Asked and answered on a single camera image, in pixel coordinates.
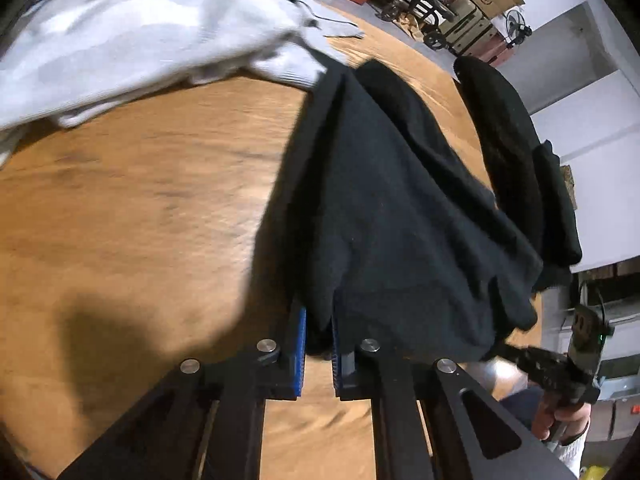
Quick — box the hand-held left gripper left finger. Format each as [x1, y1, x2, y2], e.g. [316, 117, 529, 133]
[57, 305, 308, 480]

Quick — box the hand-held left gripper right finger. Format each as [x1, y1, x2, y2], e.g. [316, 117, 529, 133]
[330, 317, 578, 480]

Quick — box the wooden crate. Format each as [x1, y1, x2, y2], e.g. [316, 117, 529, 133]
[440, 0, 501, 56]

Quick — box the person's right forearm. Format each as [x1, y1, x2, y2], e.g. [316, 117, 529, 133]
[557, 430, 592, 479]

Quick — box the light grey sweatshirt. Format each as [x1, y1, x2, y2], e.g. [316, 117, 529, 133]
[0, 0, 366, 168]

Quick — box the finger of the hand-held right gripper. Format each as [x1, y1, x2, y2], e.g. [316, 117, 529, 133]
[492, 342, 531, 379]

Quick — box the person's right hand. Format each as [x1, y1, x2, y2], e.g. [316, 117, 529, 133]
[532, 395, 594, 444]

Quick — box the black shirt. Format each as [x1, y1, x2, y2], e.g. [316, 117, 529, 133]
[252, 59, 543, 363]

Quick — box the black fleece jacket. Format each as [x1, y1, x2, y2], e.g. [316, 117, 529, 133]
[452, 55, 583, 291]

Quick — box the black floor fan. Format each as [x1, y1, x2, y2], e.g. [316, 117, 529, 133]
[502, 7, 531, 46]

